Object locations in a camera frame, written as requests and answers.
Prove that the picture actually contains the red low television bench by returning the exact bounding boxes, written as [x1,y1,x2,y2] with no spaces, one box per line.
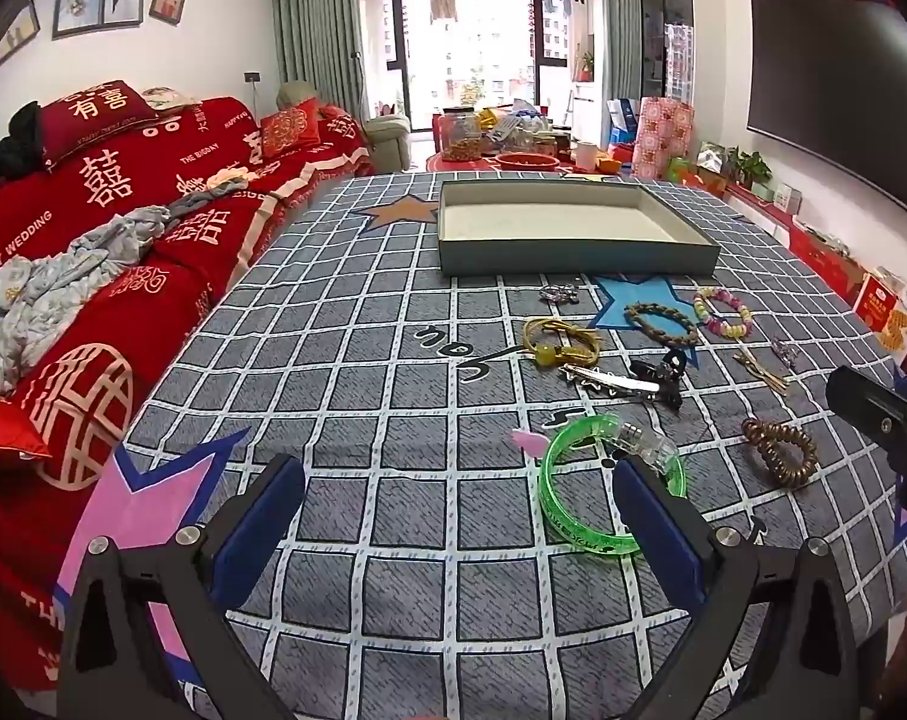
[722,179,875,302]

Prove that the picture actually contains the shallow teal cardboard box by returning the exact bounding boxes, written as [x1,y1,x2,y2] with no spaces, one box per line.
[436,179,722,278]

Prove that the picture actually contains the large wedding photo frame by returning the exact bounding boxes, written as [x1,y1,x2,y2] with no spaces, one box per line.
[52,0,146,41]

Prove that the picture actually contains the red patterned gift box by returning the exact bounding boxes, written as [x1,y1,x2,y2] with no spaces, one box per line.
[632,95,695,182]

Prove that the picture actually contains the round red table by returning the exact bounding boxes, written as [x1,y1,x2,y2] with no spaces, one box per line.
[425,148,629,179]

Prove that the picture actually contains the red cushion with white characters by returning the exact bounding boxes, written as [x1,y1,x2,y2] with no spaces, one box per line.
[40,79,159,167]

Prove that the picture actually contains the beige armchair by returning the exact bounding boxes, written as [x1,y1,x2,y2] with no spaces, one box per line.
[277,80,414,170]

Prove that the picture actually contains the plain red cushion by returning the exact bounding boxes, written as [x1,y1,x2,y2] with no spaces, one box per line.
[0,393,54,467]

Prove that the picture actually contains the large black television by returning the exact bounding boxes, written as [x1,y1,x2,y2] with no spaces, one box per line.
[745,0,907,230]

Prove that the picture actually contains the blue white paper bag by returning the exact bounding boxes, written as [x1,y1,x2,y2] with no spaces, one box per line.
[606,98,642,144]

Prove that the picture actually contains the green potted plant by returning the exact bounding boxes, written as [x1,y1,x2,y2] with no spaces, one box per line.
[726,148,774,193]

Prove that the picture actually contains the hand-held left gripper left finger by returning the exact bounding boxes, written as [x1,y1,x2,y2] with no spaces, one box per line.
[56,454,308,720]

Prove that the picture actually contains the grey green curtain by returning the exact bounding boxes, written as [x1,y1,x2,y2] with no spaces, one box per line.
[271,0,362,118]
[602,0,642,103]

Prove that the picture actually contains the grey plaid star tablecloth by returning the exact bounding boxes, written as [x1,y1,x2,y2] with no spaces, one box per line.
[56,169,907,720]

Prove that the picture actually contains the red patterned square cushion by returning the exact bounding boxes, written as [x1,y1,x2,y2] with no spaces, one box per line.
[259,106,324,159]

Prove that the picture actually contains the gold yellow hair tie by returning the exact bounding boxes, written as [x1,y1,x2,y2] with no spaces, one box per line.
[522,316,605,370]

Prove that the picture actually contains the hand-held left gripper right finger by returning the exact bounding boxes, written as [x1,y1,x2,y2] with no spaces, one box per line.
[611,456,863,720]

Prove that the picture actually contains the silver star hair clip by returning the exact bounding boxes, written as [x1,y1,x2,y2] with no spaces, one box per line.
[560,363,662,399]

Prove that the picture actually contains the brown spiral hair tie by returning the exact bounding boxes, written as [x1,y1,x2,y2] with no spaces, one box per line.
[741,417,819,489]

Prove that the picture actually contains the colourful beaded bracelet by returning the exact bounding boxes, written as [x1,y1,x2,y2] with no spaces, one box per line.
[692,286,755,341]

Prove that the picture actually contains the clear plastic snack jar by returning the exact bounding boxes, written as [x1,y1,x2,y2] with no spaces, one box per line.
[437,110,489,163]

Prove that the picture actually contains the red printed sofa cover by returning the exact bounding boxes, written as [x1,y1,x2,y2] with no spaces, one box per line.
[0,94,377,691]

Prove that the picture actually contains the glass door cabinet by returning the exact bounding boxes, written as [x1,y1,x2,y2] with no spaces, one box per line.
[638,0,695,122]

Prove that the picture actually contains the dark green cloth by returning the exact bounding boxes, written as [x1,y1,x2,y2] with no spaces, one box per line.
[0,100,47,185]

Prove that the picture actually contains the grey twisted cloth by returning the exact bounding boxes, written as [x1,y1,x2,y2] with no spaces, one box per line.
[170,172,254,215]

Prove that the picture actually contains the light blue crumpled clothes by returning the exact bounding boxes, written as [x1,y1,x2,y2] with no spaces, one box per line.
[0,206,174,395]

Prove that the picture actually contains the orange snack box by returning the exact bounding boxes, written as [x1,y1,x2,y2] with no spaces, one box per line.
[850,273,907,354]

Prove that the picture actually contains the red bowl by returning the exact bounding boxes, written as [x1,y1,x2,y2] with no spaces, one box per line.
[494,151,560,173]

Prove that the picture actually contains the dark narrow photo frame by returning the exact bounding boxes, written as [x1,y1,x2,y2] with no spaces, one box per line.
[0,1,41,71]

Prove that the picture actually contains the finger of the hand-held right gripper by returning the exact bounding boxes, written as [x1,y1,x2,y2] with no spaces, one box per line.
[826,364,907,527]

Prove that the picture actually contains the black claw hair clip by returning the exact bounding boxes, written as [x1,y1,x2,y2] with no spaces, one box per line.
[629,348,699,413]

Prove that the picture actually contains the green translucent bracelet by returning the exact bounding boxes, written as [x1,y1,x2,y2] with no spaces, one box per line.
[539,414,687,557]

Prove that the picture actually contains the brown braided bracelet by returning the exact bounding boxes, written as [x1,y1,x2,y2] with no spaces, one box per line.
[623,301,701,347]

